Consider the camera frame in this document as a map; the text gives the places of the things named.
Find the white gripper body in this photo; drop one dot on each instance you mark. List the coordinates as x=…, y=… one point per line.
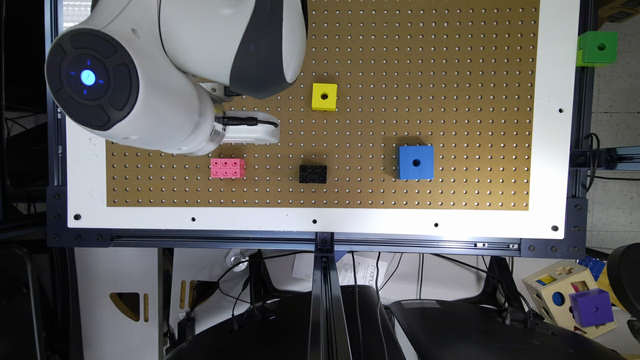
x=249, y=128

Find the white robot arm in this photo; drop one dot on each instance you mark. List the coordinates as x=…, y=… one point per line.
x=155, y=74

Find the pink lego block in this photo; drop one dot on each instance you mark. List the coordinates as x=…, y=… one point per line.
x=223, y=168

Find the black lego block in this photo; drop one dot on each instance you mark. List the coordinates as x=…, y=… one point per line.
x=313, y=174

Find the yellow cube with hole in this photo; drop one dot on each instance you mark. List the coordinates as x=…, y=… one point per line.
x=324, y=97

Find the blue cube with hole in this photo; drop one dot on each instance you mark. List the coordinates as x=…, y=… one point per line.
x=416, y=162

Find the white wooden panel with cutouts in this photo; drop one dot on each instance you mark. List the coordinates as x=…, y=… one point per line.
x=120, y=299

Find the black office chair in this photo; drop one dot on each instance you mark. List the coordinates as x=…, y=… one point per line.
x=436, y=329

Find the wooden shape sorter box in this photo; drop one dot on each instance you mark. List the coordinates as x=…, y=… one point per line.
x=550, y=288

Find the green cube with hole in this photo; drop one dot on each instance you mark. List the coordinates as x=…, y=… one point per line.
x=597, y=49

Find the purple cube with hole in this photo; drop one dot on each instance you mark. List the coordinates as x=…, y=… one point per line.
x=591, y=307

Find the black aluminium table frame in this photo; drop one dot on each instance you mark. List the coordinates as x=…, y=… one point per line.
x=320, y=242

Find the brown pegboard with white frame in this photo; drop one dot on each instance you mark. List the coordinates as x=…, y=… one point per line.
x=433, y=118

